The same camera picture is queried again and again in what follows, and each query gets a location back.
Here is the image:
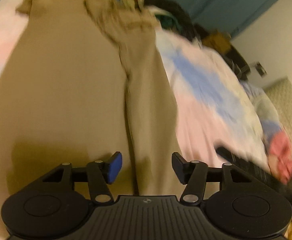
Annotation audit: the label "pastel bed cover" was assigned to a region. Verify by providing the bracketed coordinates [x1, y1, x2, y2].
[0, 0, 274, 240]

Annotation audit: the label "wall socket with charger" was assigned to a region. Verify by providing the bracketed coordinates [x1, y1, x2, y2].
[254, 61, 268, 77]

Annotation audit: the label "pink cloth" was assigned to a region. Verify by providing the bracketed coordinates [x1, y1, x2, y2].
[269, 131, 292, 184]

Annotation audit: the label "wide blue curtain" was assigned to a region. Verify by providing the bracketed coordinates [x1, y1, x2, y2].
[133, 0, 292, 38]

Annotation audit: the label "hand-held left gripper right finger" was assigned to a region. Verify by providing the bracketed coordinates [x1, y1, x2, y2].
[171, 152, 257, 204]

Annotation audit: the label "brown paper bag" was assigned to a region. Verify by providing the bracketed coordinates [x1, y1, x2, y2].
[203, 30, 233, 53]

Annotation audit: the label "quilted cream headboard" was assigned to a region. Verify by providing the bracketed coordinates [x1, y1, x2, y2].
[264, 77, 292, 155]

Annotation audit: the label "tan khaki trousers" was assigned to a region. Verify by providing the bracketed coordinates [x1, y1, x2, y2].
[0, 0, 183, 230]

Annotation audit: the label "black sofa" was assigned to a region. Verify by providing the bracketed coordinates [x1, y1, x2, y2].
[193, 24, 252, 80]

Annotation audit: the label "pile of mixed clothes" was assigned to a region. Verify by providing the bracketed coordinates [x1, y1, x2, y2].
[118, 0, 201, 42]

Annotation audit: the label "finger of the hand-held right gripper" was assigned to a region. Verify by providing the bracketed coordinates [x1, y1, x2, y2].
[215, 146, 273, 180]

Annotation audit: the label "pastel pillow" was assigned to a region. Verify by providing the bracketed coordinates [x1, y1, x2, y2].
[241, 82, 288, 140]

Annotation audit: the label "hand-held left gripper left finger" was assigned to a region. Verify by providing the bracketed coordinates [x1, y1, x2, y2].
[36, 152, 123, 204]

